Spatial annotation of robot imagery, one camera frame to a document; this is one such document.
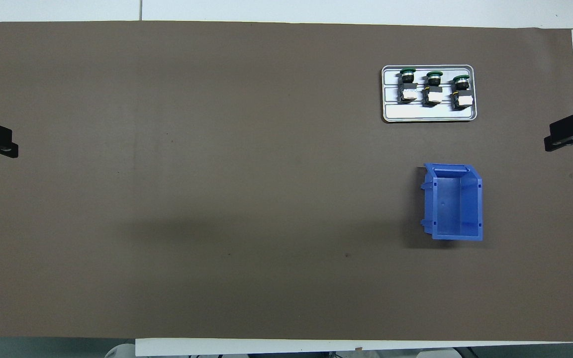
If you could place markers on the green push button switch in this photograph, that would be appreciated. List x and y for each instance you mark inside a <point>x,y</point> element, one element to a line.
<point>408,93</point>
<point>433,95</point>
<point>463,101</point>

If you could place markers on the blue plastic storage bin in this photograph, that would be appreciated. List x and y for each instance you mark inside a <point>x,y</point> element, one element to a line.
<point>453,204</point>

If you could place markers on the silver metal tray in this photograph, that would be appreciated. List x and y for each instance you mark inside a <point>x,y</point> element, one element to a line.
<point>416,113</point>

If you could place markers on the brown table mat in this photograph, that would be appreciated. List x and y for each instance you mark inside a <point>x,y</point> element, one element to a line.
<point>217,149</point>

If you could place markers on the white round object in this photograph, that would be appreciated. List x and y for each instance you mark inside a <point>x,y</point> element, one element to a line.
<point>120,350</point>

